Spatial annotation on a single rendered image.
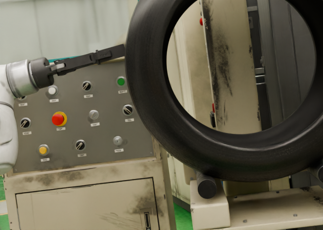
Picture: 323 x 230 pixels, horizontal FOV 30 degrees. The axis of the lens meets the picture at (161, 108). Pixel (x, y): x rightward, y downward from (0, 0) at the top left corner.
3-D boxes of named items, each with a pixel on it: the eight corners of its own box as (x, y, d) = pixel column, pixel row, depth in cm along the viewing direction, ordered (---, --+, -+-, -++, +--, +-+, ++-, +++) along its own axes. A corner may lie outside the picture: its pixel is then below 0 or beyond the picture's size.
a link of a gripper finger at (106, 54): (91, 55, 151) (89, 55, 148) (110, 50, 150) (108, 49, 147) (92, 61, 151) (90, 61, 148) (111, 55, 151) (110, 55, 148)
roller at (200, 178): (196, 175, 175) (194, 159, 175) (212, 173, 175) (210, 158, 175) (198, 200, 140) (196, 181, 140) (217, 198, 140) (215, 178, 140)
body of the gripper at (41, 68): (26, 60, 148) (62, 50, 147) (34, 60, 156) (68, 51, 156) (34, 89, 148) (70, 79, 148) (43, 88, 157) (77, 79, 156)
